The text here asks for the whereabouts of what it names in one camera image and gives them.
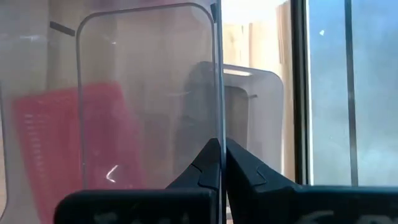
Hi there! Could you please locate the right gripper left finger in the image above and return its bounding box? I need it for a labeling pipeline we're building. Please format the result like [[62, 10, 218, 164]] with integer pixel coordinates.
[[53, 138, 223, 224]]

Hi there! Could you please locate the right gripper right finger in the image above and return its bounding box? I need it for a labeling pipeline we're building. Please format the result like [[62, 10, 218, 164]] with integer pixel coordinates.
[[226, 138, 398, 224]]

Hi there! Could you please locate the smoke gray plastic basket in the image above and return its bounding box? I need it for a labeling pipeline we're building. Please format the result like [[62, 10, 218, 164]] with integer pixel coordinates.
[[183, 60, 285, 175]]

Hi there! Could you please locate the clear plastic basket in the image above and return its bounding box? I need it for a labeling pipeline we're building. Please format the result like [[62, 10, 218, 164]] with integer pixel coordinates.
[[0, 0, 227, 224]]

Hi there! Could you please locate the red mesh plastic basket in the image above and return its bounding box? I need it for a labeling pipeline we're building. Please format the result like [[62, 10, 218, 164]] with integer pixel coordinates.
[[12, 82, 144, 224]]

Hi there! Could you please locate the black aluminium table frame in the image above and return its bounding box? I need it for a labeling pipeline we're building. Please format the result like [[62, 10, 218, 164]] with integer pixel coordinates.
[[290, 0, 312, 187]]

